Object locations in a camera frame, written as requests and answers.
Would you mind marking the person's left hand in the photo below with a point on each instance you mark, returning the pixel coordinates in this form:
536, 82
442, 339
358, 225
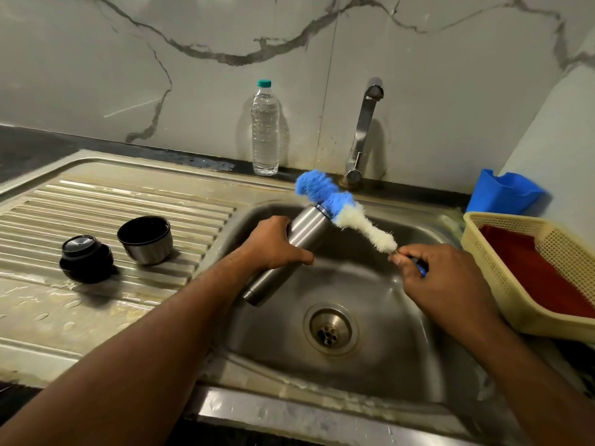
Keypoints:
265, 248

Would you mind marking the person's right hand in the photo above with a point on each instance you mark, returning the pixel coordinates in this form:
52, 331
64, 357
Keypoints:
446, 287

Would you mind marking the person's right thumb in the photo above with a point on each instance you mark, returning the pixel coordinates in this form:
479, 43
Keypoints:
404, 269

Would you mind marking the person's left thumb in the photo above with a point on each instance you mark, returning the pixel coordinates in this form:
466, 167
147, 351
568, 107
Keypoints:
297, 255

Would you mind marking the stainless steel flask bottle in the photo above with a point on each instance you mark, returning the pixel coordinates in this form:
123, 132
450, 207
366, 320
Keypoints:
288, 255

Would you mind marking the blue and white bottle brush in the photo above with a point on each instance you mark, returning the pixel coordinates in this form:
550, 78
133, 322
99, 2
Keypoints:
341, 206

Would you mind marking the person's left forearm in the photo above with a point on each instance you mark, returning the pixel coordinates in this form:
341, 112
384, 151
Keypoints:
125, 366

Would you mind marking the person's right forearm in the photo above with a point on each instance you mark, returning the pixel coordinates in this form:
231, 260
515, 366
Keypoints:
534, 394

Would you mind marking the sink drain strainer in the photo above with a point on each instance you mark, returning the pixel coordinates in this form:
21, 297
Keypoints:
330, 328

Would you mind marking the cream plastic basket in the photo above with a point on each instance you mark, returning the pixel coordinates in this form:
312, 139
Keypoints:
516, 283

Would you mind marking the blue plastic container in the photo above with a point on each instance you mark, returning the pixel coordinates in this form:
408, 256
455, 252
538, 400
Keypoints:
502, 192

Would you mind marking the clear plastic water bottle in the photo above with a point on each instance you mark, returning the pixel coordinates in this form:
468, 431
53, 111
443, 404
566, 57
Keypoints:
265, 129

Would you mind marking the red cloth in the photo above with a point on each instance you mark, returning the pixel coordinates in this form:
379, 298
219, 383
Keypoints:
534, 274

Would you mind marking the chrome sink faucet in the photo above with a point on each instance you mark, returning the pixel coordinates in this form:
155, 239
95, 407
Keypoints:
361, 129

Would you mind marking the steel flask cup lid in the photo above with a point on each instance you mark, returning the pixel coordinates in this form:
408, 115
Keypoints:
145, 239

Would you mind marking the stainless steel sink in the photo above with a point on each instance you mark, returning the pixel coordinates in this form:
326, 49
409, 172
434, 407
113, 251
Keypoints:
139, 274

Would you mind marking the black flask stopper lid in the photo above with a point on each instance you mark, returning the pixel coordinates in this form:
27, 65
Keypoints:
86, 259

